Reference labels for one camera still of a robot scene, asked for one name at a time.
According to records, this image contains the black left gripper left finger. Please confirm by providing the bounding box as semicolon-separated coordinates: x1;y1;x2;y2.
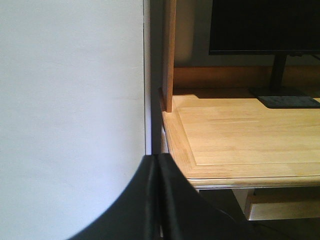
71;155;158;240

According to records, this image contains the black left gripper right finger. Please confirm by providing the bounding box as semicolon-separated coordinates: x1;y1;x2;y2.
157;153;255;240

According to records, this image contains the wooden desk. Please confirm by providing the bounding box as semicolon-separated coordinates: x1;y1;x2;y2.
159;0;320;221

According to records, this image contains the black computer monitor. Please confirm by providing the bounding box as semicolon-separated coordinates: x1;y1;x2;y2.
208;0;320;109

